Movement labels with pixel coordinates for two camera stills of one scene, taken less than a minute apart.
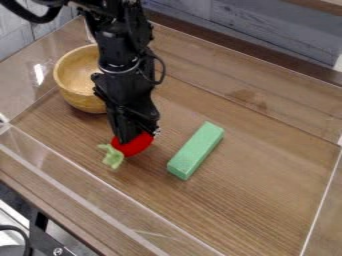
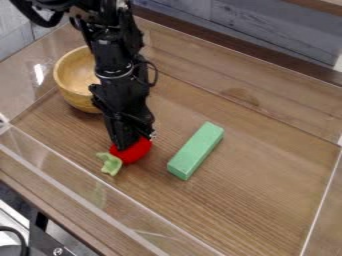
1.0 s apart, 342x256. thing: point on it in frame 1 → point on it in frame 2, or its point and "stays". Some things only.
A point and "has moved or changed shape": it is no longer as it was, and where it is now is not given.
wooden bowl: x=76 y=64 stays
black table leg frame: x=43 y=243 stays
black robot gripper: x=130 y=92 stays
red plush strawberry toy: x=118 y=149 has moved or changed shape
